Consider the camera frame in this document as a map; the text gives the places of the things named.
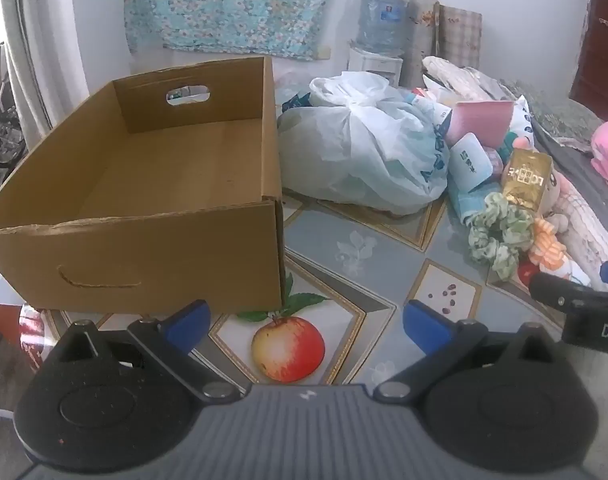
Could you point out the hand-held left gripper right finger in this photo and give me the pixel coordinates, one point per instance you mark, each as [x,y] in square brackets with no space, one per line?
[424,327]

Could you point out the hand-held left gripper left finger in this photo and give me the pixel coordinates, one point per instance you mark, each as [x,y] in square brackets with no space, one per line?
[186,325]

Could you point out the orange plush toy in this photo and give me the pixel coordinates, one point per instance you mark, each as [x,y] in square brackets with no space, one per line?
[546,250]

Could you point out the brown cardboard box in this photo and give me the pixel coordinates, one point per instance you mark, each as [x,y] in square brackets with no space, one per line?
[134,260]

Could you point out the green scrunchie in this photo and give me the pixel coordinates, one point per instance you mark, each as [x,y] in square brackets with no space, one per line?
[484,240]

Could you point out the gold foil packet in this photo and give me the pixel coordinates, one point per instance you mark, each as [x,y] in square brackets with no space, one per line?
[526,180]

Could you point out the white tissue packet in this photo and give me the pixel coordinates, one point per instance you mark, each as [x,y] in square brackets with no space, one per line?
[466,160]

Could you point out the pink pack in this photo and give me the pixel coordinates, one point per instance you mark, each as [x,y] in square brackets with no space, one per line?
[479,120]

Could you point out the white plastic bag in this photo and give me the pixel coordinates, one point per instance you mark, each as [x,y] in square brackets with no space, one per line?
[359,150]

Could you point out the grey garment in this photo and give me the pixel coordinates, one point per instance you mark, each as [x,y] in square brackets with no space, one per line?
[584,170]

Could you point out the red white stool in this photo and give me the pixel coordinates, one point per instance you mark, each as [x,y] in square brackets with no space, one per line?
[31,335]

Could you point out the green patterned cloth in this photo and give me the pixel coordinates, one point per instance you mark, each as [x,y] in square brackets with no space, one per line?
[559,110]

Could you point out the brown wooden door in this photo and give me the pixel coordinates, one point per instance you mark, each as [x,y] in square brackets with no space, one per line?
[599,50]

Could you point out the checked rolled mat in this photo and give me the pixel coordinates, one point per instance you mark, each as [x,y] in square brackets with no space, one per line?
[459,35]

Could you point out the floral rolled mat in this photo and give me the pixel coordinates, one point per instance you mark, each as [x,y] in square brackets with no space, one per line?
[419,35]

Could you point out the white curtain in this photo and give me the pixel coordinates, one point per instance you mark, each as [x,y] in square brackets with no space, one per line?
[44,35]

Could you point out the wall socket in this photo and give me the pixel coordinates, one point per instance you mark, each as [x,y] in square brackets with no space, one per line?
[324,52]

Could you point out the blue floral wall cloth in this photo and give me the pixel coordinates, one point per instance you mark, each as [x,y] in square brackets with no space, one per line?
[234,5]

